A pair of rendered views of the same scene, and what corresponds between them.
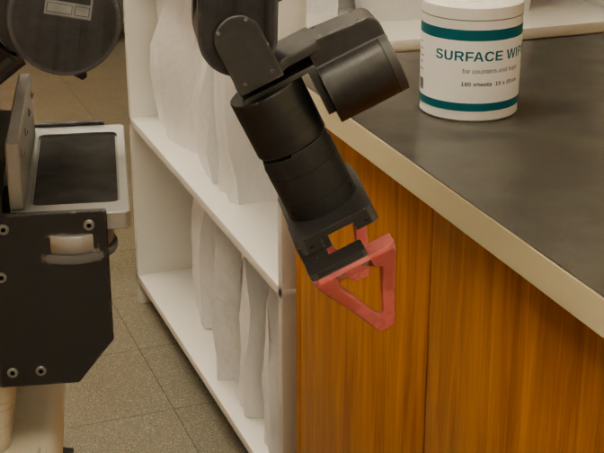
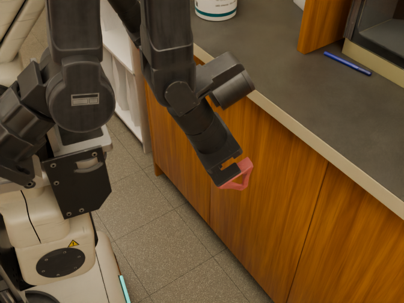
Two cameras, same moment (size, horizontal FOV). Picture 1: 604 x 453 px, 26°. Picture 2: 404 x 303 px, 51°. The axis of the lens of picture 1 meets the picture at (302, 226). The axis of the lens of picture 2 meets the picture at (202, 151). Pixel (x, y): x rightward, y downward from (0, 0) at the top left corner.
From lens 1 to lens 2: 0.49 m
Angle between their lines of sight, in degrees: 25
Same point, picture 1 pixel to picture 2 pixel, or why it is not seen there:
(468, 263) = not seen: hidden behind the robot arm
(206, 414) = not seen: hidden behind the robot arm
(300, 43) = (203, 80)
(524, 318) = (261, 120)
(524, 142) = (246, 32)
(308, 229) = (211, 161)
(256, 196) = (112, 26)
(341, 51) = (224, 81)
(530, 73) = not seen: outside the picture
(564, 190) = (272, 62)
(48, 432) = (83, 216)
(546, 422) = (272, 158)
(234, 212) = (104, 35)
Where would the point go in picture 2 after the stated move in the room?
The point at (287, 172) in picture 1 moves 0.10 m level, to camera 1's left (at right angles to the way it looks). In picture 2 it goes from (199, 138) to (134, 149)
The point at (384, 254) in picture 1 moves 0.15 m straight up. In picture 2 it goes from (248, 169) to (257, 93)
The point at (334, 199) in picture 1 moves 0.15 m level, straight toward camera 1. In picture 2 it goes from (220, 144) to (248, 219)
